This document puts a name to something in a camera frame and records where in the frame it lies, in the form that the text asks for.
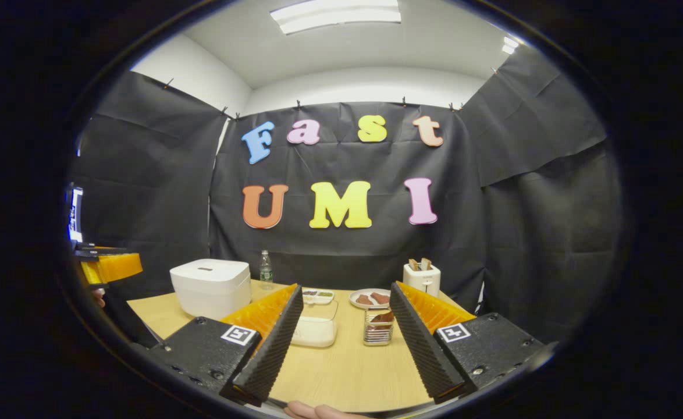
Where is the white round plate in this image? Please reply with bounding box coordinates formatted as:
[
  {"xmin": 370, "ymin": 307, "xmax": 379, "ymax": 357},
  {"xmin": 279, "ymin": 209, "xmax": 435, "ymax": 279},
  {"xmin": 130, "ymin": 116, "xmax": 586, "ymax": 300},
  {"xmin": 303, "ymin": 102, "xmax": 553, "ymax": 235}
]
[{"xmin": 349, "ymin": 288, "xmax": 393, "ymax": 310}]

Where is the metal wire chopstick holder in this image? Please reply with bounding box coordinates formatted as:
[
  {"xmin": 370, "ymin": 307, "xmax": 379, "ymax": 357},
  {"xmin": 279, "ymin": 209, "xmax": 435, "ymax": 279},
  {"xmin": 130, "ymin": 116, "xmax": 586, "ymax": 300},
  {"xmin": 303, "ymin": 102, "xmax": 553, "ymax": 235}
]
[{"xmin": 363, "ymin": 307, "xmax": 395, "ymax": 347}]

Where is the black backdrop cloth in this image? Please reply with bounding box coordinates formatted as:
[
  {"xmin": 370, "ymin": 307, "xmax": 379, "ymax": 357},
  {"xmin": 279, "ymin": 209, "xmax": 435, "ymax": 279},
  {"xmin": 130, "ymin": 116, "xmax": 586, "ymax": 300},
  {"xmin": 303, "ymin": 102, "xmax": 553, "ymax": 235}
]
[{"xmin": 68, "ymin": 47, "xmax": 621, "ymax": 344}]

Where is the clear plastic water bottle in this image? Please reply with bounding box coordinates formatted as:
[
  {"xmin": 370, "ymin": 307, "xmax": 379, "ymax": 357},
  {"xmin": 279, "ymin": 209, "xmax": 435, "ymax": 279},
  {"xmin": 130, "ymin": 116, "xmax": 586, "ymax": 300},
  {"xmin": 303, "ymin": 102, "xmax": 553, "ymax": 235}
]
[{"xmin": 259, "ymin": 250, "xmax": 274, "ymax": 290}]

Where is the large ceiling light panel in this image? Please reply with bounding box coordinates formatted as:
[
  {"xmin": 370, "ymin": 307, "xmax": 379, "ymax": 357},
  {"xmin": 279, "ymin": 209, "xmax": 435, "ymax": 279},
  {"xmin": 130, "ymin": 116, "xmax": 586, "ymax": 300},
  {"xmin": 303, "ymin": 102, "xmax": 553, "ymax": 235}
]
[{"xmin": 270, "ymin": 0, "xmax": 402, "ymax": 34}]

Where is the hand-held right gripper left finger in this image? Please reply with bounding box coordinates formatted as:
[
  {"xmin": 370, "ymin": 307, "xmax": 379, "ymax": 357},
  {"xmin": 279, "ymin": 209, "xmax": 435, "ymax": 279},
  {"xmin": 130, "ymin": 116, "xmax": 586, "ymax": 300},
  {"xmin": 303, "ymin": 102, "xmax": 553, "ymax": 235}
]
[{"xmin": 148, "ymin": 284, "xmax": 305, "ymax": 407}]

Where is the white toaster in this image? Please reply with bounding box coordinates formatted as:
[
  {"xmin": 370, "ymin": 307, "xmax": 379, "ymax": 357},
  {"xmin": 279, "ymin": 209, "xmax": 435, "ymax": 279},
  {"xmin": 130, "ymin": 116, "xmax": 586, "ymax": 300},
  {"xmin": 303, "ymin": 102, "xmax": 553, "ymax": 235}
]
[{"xmin": 403, "ymin": 263, "xmax": 441, "ymax": 298}]

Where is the white rice cooker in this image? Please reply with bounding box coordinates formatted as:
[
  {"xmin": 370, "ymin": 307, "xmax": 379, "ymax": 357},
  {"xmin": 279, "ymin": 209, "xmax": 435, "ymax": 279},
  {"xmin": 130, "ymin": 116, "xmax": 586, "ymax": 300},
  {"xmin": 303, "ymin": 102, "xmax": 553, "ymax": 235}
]
[{"xmin": 170, "ymin": 259, "xmax": 252, "ymax": 321}]

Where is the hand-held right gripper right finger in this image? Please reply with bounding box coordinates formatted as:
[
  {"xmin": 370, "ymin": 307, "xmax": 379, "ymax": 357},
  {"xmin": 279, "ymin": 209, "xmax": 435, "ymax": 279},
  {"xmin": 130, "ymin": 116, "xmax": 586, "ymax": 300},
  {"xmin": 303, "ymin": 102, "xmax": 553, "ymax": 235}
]
[{"xmin": 389, "ymin": 282, "xmax": 547, "ymax": 405}]

